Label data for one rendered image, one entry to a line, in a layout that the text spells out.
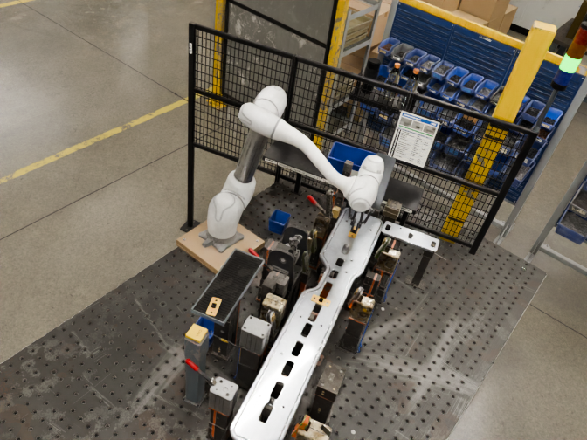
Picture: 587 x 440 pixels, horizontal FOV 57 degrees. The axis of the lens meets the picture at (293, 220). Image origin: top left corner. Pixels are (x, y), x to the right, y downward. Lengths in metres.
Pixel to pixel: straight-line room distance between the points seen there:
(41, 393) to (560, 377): 3.02
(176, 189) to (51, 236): 0.99
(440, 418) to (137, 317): 1.44
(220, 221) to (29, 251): 1.66
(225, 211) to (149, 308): 0.60
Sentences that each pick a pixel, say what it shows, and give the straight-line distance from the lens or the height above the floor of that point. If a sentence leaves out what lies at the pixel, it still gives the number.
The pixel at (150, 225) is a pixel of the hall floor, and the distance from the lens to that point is 4.08.
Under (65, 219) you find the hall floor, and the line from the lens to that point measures 4.20.
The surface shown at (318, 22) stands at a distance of 4.35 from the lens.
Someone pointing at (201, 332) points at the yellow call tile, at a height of 1.16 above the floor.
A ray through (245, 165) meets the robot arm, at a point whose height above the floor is 1.14.
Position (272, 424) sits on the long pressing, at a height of 1.00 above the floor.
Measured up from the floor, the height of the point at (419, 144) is 1.29.
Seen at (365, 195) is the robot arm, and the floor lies 1.43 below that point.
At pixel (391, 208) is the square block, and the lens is 2.84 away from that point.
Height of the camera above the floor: 2.82
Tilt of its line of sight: 42 degrees down
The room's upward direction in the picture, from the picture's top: 11 degrees clockwise
